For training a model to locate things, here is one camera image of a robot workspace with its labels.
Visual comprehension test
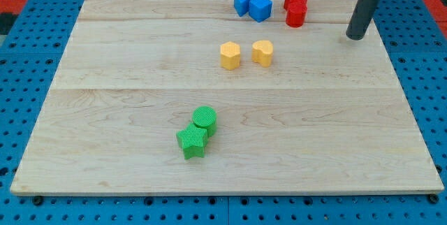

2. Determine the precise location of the green cylinder block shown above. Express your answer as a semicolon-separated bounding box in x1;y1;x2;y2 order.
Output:
192;106;217;137

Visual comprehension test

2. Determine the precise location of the yellow hexagon block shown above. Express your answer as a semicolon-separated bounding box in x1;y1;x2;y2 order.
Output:
220;41;241;70

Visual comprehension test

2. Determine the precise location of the green star block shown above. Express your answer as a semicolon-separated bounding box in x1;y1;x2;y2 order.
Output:
176;122;208;160

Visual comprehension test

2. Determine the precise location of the yellow heart block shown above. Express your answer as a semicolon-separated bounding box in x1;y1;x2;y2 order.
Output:
251;40;274;67

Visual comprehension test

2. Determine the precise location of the light wooden board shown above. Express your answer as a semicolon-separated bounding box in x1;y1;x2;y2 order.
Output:
10;0;444;196

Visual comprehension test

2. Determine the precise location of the blue cube block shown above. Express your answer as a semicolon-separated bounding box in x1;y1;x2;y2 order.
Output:
249;0;272;22

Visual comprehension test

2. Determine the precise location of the blue triangle block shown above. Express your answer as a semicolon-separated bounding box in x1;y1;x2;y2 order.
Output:
233;0;251;17

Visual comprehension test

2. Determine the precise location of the red cylinder block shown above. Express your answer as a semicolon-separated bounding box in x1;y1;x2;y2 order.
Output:
286;1;307;28

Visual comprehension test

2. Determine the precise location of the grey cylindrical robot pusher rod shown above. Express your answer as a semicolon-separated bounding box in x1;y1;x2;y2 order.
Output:
346;0;380;41

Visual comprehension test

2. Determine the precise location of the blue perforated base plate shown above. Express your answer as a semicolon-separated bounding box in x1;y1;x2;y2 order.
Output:
1;0;446;224

